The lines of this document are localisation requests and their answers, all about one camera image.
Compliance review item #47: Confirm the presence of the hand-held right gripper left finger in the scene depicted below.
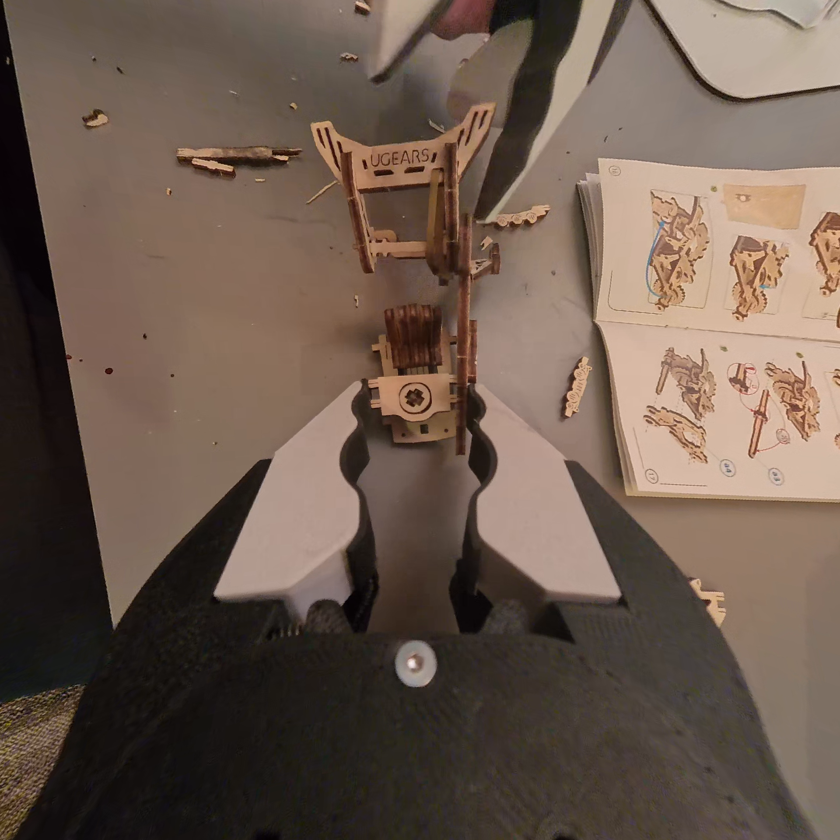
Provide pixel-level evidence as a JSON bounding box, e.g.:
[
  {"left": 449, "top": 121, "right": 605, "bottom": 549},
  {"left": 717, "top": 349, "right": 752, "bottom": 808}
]
[{"left": 213, "top": 379, "right": 382, "bottom": 634}]

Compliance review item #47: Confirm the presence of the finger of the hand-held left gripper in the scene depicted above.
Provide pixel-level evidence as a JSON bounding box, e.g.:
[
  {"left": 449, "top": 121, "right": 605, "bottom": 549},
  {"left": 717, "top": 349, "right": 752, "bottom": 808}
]
[
  {"left": 369, "top": 0, "right": 455, "bottom": 84},
  {"left": 446, "top": 0, "right": 619, "bottom": 222}
]

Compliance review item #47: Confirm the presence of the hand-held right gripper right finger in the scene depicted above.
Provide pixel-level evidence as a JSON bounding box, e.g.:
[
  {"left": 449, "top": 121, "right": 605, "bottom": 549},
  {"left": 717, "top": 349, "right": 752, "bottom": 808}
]
[{"left": 448, "top": 384, "right": 624, "bottom": 634}]

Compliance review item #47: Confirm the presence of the partly built wooden model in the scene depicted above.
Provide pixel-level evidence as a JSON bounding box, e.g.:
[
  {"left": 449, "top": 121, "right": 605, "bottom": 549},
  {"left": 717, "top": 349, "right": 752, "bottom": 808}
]
[{"left": 310, "top": 101, "right": 501, "bottom": 457}]

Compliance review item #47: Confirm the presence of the small wooden plate with hole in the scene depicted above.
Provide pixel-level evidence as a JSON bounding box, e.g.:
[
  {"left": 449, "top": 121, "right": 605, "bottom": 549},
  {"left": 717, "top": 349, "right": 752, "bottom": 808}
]
[{"left": 367, "top": 375, "right": 460, "bottom": 424}]

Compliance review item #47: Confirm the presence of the wooden model side plate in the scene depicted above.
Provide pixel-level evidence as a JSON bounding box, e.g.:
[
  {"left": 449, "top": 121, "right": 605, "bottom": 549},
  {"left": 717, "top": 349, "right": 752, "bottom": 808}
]
[{"left": 688, "top": 577, "right": 726, "bottom": 627}]

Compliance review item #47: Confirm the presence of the person's left hand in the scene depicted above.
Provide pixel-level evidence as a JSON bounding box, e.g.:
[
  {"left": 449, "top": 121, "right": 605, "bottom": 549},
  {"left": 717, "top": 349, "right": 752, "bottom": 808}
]
[{"left": 434, "top": 0, "right": 494, "bottom": 40}]

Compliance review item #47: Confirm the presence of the small wooden track strip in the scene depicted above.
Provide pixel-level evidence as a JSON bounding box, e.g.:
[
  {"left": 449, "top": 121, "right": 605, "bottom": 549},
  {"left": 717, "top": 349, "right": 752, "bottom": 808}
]
[
  {"left": 493, "top": 203, "right": 552, "bottom": 229},
  {"left": 561, "top": 356, "right": 592, "bottom": 420}
]

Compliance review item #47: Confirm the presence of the open instruction booklet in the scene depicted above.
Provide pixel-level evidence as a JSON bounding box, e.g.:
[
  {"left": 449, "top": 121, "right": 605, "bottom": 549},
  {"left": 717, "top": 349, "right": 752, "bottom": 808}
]
[{"left": 576, "top": 157, "right": 840, "bottom": 503}]

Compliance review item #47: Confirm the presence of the dark wooden sprue scrap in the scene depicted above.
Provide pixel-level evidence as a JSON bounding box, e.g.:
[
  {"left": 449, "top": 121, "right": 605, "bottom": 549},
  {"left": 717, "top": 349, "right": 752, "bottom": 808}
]
[{"left": 176, "top": 146, "right": 303, "bottom": 177}]

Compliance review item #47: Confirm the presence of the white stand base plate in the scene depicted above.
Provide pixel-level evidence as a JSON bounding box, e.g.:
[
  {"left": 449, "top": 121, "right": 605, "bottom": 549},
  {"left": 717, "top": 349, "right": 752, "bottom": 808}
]
[{"left": 643, "top": 0, "right": 840, "bottom": 101}]

